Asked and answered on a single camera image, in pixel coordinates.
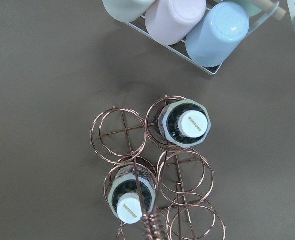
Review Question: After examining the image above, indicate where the mint green cup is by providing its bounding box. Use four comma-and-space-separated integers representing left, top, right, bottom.
233, 0, 262, 18

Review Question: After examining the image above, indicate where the light blue cup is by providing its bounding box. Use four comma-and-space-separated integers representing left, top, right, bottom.
185, 1, 250, 68

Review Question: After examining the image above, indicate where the copper wire bottle basket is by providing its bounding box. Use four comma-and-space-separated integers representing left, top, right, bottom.
90, 95, 227, 240

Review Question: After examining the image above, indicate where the white cup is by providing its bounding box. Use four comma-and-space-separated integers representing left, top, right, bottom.
102, 0, 155, 23

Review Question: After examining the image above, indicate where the white cup rack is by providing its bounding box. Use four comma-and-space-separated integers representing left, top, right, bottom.
117, 0, 287, 76

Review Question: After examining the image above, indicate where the pink cup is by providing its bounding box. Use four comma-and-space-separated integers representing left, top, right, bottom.
145, 0, 207, 46

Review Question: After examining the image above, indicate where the tea bottle white cap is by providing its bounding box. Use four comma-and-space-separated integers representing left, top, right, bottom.
156, 99, 212, 149

